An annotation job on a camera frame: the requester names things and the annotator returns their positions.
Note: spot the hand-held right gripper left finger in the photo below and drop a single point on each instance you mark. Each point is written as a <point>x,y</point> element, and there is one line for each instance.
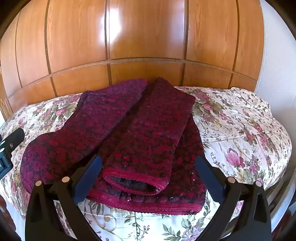
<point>89,178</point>

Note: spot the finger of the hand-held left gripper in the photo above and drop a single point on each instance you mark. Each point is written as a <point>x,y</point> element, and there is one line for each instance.
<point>13,140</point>

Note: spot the dark red knit sweater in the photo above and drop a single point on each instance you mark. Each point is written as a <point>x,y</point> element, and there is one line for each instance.
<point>138,139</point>

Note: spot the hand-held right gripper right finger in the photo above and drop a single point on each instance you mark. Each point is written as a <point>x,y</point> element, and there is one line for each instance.
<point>208,178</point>

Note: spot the floral bedspread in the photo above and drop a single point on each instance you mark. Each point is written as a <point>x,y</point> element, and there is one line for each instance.
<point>238,129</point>

